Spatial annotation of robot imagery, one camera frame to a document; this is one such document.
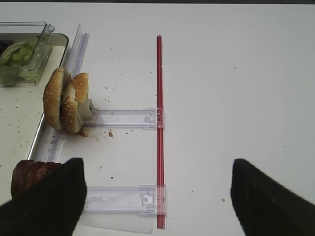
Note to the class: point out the brown meat patty slice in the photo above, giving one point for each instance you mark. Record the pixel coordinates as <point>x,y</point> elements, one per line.
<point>28,173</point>

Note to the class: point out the grey pusher block right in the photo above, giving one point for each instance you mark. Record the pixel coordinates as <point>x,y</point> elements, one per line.
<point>86,112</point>

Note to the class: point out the clear plastic salad container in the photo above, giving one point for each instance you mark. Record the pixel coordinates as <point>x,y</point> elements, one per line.
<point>39,33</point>

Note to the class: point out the red strip right side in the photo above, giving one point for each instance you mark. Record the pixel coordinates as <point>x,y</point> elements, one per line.
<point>160,138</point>

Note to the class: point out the white metal tray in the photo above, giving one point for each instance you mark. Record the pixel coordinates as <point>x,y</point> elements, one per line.
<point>21,111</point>

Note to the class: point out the sesame bun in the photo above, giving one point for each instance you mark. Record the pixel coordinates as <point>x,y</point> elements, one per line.
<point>52,98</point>
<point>76,91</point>

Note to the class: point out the clear pusher track upper right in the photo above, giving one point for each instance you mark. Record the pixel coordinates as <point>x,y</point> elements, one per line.
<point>139,118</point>

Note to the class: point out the sesame bun front right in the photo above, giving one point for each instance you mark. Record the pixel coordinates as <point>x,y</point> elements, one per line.
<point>52,98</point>

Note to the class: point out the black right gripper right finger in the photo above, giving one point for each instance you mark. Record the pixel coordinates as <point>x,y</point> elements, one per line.
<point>266,208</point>

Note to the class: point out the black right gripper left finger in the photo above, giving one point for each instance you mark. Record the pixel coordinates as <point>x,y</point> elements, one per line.
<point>52,207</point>

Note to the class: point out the sesame bun rear right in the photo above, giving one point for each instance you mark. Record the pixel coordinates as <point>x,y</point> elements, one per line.
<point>76,91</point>

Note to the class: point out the clear pusher track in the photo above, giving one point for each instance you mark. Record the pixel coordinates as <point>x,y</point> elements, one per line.
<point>141,200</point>
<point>139,118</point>

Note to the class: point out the clear pusher track lower right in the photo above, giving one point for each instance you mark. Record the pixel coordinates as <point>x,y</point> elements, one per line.
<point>141,200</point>

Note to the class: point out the green lettuce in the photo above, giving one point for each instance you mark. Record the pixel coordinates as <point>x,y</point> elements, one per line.
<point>17,54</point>

